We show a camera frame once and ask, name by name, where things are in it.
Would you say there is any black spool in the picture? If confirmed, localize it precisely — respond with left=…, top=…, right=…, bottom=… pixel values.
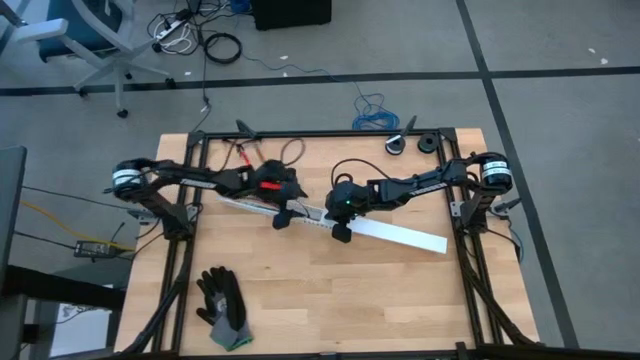
left=416, top=132, right=440, bottom=155

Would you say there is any black floor cable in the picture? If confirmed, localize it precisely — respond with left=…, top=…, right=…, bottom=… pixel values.
left=189, top=19, right=214, bottom=135

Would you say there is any white duct cover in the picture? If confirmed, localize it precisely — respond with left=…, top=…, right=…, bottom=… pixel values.
left=319, top=212, right=449, bottom=255

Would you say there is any blue floor cable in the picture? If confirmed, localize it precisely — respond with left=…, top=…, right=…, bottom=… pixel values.
left=238, top=52, right=401, bottom=132

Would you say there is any white power strip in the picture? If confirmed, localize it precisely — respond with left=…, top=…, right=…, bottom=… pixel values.
left=153, top=8, right=194, bottom=42

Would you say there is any white slotted cable duct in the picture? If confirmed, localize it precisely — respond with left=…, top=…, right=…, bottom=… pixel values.
left=214, top=193, right=354, bottom=232

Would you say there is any black angled frame strut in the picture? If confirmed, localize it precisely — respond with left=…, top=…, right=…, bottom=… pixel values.
left=398, top=114, right=419, bottom=139
left=234, top=118, right=262, bottom=142

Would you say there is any black box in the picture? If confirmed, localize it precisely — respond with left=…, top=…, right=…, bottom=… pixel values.
left=249, top=0, right=333, bottom=32

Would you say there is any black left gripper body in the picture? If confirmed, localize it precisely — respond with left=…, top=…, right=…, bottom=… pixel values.
left=254, top=159, right=301, bottom=206

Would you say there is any black coiled cable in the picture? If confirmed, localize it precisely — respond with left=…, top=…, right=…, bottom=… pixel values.
left=203, top=31, right=244, bottom=65

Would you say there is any black grey work glove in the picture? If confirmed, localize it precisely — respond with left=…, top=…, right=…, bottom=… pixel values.
left=195, top=265, right=248, bottom=331
left=195, top=292, right=255, bottom=353

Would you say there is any black desk edge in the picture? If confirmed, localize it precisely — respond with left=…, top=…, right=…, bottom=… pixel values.
left=0, top=263, right=127, bottom=312

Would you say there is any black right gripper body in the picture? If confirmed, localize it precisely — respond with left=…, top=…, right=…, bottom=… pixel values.
left=325, top=179, right=374, bottom=224

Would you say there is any dark grey cabinet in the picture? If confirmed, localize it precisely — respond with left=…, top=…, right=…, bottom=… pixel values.
left=0, top=144, right=28, bottom=296

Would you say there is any black power adapter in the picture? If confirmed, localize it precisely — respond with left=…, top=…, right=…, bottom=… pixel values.
left=73, top=239, right=114, bottom=261

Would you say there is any teal office chair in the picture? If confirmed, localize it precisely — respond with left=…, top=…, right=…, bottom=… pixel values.
left=0, top=0, right=177, bottom=120

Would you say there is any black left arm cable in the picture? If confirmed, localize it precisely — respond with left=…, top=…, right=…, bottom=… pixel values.
left=219, top=136, right=307, bottom=174

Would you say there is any yellow floor cable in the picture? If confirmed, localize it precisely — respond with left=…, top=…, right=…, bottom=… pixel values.
left=19, top=199, right=136, bottom=252

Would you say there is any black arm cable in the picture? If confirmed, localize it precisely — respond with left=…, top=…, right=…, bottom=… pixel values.
left=219, top=136, right=307, bottom=174
left=329, top=157, right=401, bottom=190

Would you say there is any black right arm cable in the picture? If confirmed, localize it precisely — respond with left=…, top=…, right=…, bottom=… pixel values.
left=329, top=157, right=401, bottom=190

